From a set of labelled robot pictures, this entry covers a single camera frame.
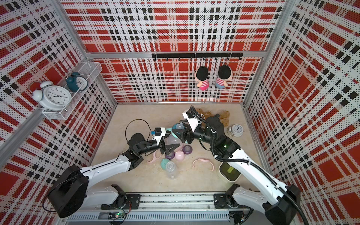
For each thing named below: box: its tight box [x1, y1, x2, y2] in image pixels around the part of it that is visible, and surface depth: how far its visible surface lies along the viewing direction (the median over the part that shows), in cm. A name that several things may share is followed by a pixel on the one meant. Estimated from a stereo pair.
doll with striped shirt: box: [215, 65, 233, 90], surface depth 96 cm
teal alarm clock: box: [65, 71, 89, 92], surface depth 73 cm
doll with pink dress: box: [194, 65, 211, 91], surface depth 98 cm
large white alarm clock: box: [28, 81, 73, 113], surface depth 63 cm
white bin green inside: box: [218, 162, 242, 183], surface depth 79 cm
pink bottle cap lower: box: [174, 151, 186, 162], surface depth 90 cm
